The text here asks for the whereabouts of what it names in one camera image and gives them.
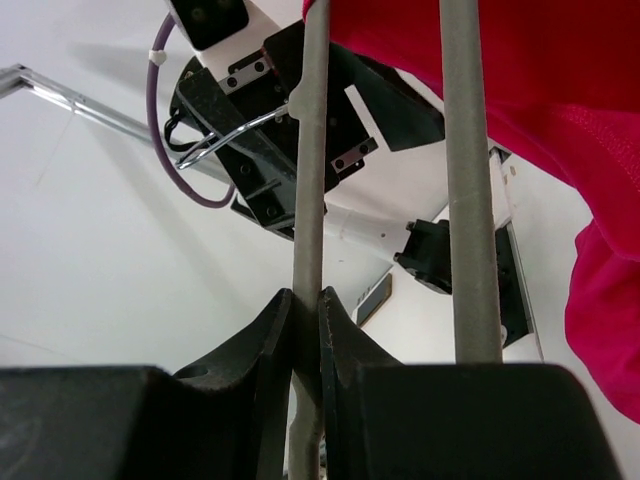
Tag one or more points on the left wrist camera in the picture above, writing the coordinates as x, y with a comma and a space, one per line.
221, 32

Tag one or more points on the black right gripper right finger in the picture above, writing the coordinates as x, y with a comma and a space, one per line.
387, 420

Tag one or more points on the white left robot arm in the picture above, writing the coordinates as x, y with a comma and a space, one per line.
473, 253

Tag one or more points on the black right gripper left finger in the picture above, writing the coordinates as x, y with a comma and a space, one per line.
223, 416

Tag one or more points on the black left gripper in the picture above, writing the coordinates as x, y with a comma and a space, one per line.
262, 162

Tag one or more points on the red t-shirt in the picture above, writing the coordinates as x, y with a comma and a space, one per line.
561, 82

